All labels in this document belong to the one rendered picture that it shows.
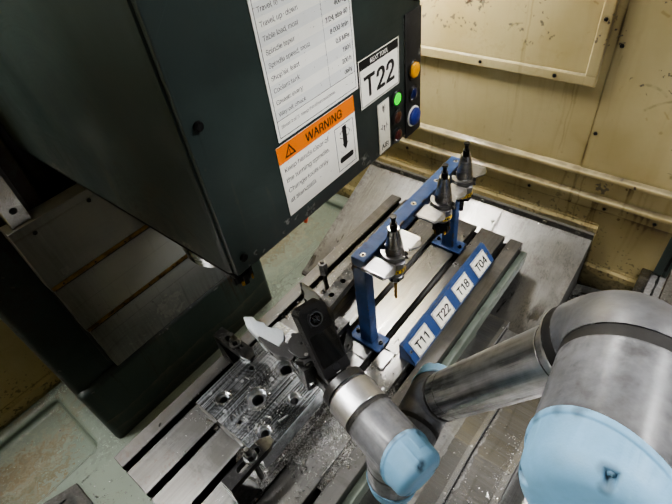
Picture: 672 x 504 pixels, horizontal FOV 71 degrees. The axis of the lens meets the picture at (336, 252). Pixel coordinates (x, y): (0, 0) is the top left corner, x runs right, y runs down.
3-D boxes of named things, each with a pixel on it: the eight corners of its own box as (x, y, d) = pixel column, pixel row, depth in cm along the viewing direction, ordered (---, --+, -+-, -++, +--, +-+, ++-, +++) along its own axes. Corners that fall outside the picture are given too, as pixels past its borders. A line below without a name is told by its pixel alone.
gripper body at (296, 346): (287, 367, 78) (330, 422, 71) (278, 337, 72) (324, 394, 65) (324, 341, 81) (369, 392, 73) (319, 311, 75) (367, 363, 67)
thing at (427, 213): (449, 214, 117) (449, 212, 117) (438, 226, 114) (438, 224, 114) (424, 205, 121) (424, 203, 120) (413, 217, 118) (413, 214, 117)
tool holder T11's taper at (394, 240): (389, 241, 110) (388, 219, 105) (407, 246, 108) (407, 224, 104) (381, 254, 108) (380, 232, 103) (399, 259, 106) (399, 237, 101)
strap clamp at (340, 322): (353, 345, 130) (348, 310, 119) (323, 380, 123) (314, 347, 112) (344, 339, 131) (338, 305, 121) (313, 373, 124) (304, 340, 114)
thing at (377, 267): (400, 269, 106) (400, 266, 105) (387, 283, 103) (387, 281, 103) (375, 257, 109) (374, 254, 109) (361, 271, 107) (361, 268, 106)
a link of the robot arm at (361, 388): (343, 417, 62) (390, 381, 65) (322, 392, 65) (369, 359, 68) (347, 441, 67) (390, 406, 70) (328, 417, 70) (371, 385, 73)
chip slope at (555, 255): (575, 286, 170) (594, 233, 152) (486, 441, 135) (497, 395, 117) (373, 206, 216) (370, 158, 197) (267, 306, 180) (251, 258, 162)
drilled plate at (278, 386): (347, 373, 119) (345, 362, 115) (267, 469, 104) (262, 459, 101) (281, 331, 131) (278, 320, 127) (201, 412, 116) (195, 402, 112)
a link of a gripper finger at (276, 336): (240, 347, 79) (287, 367, 76) (232, 326, 75) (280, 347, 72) (251, 333, 81) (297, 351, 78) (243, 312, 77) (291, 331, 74)
